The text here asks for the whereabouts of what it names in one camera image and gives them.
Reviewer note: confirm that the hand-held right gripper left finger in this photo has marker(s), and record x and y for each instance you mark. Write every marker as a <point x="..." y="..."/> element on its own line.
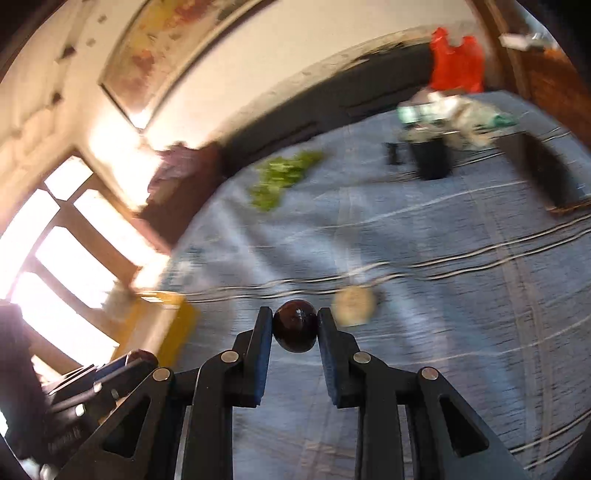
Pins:
<point x="261" y="364"/>

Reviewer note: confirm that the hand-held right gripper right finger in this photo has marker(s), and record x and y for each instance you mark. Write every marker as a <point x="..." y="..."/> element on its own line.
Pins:
<point x="332" y="364"/>

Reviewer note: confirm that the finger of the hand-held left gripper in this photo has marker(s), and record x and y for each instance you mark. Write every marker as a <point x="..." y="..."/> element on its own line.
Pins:
<point x="111" y="365"/>
<point x="122" y="381"/>

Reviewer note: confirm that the dark purple plum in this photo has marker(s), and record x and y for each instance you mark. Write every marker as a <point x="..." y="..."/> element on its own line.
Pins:
<point x="295" y="325"/>
<point x="141" y="356"/>

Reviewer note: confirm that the yellow cardboard box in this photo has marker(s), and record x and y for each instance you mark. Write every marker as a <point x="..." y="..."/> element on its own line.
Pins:
<point x="180" y="323"/>

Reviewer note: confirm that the person's left forearm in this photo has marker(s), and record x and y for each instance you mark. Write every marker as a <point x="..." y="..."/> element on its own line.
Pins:
<point x="18" y="369"/>

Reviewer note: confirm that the short peeled sugarcane piece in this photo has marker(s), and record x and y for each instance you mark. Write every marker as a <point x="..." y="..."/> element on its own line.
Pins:
<point x="353" y="304"/>

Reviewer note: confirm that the blue plaid blanket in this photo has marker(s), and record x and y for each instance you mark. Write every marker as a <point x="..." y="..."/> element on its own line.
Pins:
<point x="438" y="323"/>

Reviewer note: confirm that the brown upholstered chair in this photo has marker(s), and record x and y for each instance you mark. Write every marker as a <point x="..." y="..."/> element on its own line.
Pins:
<point x="184" y="207"/>

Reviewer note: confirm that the green lettuce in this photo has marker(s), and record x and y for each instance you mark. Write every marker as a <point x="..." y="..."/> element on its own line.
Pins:
<point x="281" y="177"/>

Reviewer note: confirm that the pink floral cloth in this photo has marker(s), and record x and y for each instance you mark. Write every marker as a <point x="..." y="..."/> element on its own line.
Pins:
<point x="178" y="161"/>

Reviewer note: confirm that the black box device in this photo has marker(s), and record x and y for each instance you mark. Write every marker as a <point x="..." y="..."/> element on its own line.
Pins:
<point x="431" y="157"/>

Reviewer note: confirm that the black padded headboard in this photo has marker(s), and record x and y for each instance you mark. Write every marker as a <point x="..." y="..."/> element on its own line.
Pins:
<point x="323" y="101"/>

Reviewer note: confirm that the crumpled white plastic bags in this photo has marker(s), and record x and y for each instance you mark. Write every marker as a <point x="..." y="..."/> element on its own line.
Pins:
<point x="452" y="115"/>

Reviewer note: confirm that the red plastic bag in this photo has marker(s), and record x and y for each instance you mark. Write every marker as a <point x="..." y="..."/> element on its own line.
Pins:
<point x="455" y="62"/>

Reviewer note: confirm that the wooden cabinet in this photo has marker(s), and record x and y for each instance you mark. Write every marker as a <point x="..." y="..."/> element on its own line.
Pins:
<point x="554" y="78"/>

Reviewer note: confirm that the window with wooden frame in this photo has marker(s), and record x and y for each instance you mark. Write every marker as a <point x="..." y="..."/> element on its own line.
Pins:
<point x="60" y="258"/>

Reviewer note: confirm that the small black bracket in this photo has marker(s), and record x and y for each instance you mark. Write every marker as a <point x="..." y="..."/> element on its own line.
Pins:
<point x="392" y="153"/>

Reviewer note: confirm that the framed wall picture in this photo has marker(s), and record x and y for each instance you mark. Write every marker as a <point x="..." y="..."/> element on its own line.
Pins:
<point x="175" y="50"/>

